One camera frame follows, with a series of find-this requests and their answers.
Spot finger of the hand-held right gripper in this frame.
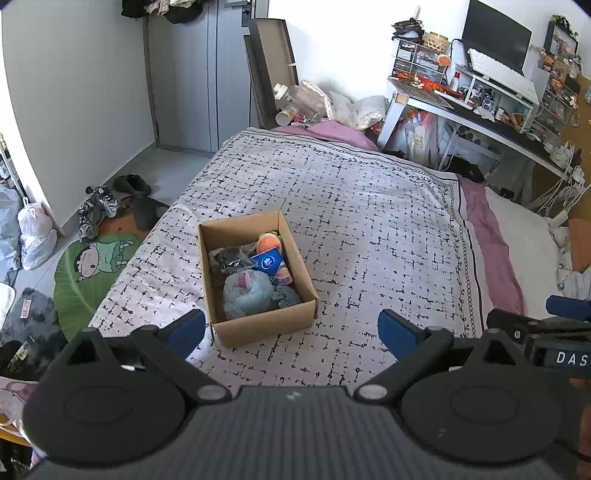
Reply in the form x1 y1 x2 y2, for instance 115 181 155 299
487 308 591 344
546 295 591 321

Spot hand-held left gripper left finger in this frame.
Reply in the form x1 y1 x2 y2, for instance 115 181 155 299
60 308 232 404

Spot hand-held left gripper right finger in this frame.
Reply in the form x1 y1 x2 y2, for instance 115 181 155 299
353 308 528 403

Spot cardboard box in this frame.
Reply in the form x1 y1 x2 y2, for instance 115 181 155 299
198 211 320 349

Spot black item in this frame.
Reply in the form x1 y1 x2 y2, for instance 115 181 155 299
209 247 256 278

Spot blue tissue packet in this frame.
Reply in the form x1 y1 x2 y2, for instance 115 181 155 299
250 248 293 285

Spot person's right hand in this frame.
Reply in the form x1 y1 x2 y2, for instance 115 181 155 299
570 376 591 457

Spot grey plush toy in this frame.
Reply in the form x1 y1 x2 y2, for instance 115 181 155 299
223 270 279 320

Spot white quilt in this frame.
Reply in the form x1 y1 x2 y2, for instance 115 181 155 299
484 186 574 297

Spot green cartoon rug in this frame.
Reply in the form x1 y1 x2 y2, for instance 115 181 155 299
53 230 149 343

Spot dark slipper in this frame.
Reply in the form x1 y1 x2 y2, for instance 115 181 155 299
129 194 161 232
113 174 153 198

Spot grey white sneaker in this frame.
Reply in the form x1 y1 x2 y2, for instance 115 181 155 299
78 202 101 241
93 186 123 219

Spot black bag under desk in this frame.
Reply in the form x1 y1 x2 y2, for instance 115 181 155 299
447 156 486 184

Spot white plastic bag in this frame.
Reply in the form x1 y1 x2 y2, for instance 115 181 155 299
17 200 59 271

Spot white desk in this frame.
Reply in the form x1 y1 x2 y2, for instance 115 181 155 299
376 76 583 182

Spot plastic bag under desk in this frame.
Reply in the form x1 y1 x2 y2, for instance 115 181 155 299
392 108 440 163

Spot pale plastic bag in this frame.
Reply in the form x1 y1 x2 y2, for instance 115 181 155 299
0 184 25 274

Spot white pillow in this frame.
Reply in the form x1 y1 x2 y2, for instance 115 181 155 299
329 91 390 131

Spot white monitor riser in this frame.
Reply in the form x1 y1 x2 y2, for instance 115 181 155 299
463 69 542 110

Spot clear plastic bag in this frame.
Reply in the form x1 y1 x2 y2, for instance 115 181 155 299
295 79 334 122

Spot clear plastic bottle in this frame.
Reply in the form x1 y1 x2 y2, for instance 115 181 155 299
272 83 302 127

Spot white keyboard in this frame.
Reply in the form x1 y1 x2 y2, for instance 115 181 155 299
467 47 528 80

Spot grey wardrobe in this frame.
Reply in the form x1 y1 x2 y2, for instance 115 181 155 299
143 0 269 156

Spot clear drawer organizer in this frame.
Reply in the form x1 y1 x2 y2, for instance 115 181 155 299
392 39 447 80

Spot leaning dark framed board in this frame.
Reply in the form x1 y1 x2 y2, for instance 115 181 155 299
243 17 299 131

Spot black monitor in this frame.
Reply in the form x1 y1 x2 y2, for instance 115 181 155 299
462 0 533 78

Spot woven basket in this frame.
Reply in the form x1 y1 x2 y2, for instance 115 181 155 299
422 31 452 55

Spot pile of clothes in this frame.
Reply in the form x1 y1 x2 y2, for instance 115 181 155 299
121 0 205 25

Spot white cables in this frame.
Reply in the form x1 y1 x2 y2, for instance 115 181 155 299
530 178 579 219

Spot white wire rack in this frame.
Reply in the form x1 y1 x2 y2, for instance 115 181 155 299
436 122 502 172

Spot picture frame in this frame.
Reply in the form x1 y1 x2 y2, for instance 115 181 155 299
543 21 581 59

